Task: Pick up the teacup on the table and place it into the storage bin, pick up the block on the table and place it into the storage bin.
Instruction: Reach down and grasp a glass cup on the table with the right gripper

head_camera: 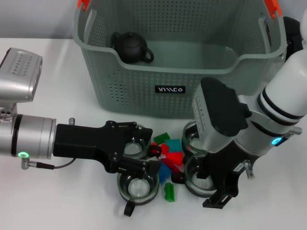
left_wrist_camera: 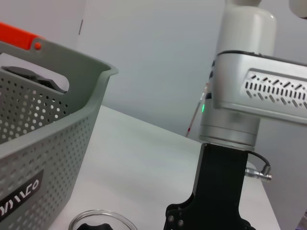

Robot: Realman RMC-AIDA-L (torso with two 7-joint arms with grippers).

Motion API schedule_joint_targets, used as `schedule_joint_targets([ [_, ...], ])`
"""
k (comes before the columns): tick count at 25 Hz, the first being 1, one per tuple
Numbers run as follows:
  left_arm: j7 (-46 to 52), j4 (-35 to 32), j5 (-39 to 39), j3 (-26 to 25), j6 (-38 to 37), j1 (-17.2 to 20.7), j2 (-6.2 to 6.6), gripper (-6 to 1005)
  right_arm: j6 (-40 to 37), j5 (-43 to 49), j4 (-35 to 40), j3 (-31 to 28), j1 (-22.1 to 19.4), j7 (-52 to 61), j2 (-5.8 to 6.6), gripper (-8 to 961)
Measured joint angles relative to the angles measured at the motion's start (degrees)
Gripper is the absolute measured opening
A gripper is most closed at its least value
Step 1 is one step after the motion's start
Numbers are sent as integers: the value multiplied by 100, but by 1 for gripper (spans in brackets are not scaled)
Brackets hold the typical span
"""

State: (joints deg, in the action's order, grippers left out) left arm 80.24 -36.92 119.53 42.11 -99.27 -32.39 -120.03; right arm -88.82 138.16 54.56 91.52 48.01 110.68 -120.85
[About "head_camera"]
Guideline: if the glass teacup with black handle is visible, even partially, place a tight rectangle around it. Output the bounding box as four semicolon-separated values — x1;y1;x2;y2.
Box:
182;121;209;155
123;123;162;161
170;154;224;198
117;165;159;218

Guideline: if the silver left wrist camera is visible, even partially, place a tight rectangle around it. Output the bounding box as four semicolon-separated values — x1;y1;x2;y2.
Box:
0;47;43;104

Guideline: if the gripper cable with plugs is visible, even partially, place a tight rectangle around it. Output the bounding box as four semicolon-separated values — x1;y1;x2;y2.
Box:
242;127;303;180
20;117;77;171

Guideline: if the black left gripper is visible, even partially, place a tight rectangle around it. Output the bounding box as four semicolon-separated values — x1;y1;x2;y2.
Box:
52;120;162;180

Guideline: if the blue toy brick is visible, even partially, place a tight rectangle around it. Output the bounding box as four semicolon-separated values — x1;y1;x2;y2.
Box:
158;162;174;184

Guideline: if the black curved stand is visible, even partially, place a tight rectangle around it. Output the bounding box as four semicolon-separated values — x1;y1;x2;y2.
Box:
283;16;304;60

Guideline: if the left gripper cable with plugs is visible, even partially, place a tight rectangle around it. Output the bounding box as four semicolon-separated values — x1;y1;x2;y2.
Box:
20;117;77;171

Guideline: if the dark red curved brick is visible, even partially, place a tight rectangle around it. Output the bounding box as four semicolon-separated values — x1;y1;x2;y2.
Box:
161;157;183;173

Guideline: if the long green toy brick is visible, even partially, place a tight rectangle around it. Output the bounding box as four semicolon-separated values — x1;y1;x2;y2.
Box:
164;182;176;203

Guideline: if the right gripper cable with plugs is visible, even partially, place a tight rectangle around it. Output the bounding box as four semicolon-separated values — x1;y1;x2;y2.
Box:
242;127;303;180

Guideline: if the large red toy brick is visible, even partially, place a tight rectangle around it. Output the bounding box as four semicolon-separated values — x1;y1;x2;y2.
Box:
165;151;184;165

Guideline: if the grey-green perforated storage bin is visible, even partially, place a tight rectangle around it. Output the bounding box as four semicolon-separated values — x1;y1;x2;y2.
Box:
71;0;287;119

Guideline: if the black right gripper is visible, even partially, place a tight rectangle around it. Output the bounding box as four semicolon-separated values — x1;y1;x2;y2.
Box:
196;141;259;209

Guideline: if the teal toy brick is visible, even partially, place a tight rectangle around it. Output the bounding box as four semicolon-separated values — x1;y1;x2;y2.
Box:
164;138;182;153

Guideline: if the small green toy brick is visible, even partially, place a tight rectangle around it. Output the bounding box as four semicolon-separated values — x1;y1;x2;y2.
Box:
153;133;170;144

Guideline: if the black clay teapot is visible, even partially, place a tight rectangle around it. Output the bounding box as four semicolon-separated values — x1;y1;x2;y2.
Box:
110;31;154;64

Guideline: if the small red toy brick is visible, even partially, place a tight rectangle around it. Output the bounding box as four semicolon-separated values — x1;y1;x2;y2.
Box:
151;142;170;155

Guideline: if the orange bin handle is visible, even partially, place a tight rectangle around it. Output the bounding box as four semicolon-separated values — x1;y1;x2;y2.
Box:
77;0;283;19

